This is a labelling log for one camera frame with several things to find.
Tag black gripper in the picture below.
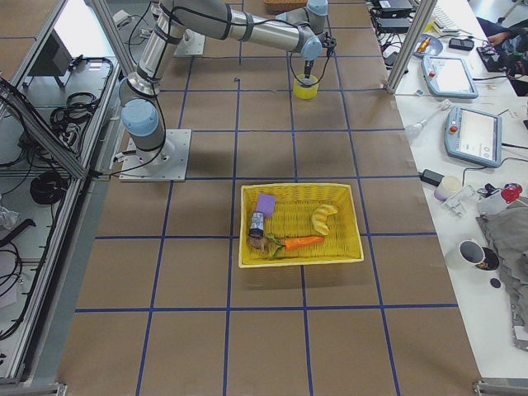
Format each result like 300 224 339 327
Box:
304 34 337 78

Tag yellow plastic basket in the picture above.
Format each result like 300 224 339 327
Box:
238 183 364 268

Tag brown wicker basket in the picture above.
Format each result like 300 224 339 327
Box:
263 0 308 14

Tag teach pendant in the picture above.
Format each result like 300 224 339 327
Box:
444 106 502 168
422 55 479 99

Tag lavender cup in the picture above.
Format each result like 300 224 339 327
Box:
434 176 462 201

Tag orange toy carrot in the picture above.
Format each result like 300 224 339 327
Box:
266 234 325 259

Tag black power adapter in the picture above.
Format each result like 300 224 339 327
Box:
419 169 445 187

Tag brown toy root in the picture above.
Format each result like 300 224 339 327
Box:
248 236 271 253

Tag small drink can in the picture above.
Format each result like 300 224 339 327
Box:
248 211 265 238

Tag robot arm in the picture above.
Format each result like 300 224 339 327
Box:
120 1 336 160

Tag red round toy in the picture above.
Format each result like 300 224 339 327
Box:
501 183 523 205

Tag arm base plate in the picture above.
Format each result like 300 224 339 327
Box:
118 129 191 182
173 30 205 58

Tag purple sponge block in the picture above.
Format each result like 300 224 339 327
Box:
256 194 276 218

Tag black coiled cable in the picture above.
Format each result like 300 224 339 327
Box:
30 169 67 205

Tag upper teach pendant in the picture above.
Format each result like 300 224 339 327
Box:
422 55 479 99

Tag grey cloth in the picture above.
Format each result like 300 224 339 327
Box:
477 197 527 351

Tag yellow toy banana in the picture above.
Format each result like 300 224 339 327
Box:
311 204 338 236

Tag black smartphone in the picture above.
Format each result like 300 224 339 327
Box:
448 37 474 51

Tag yellow tape roll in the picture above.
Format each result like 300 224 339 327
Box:
292 74 318 100

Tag black computer monitor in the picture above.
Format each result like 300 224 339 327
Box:
23 30 73 87

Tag light bulb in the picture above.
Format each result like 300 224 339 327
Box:
404 99 452 141

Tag lower teach pendant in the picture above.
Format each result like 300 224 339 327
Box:
444 106 502 168

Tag aluminium frame post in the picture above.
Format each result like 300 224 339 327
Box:
386 0 437 94

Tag blue bowl with bottle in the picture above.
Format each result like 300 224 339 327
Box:
412 34 444 58

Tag white mug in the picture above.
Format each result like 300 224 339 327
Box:
445 239 485 271

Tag clear plastic holder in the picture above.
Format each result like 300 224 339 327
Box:
442 185 481 218

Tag black round lid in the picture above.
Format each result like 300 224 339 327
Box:
490 278 502 289

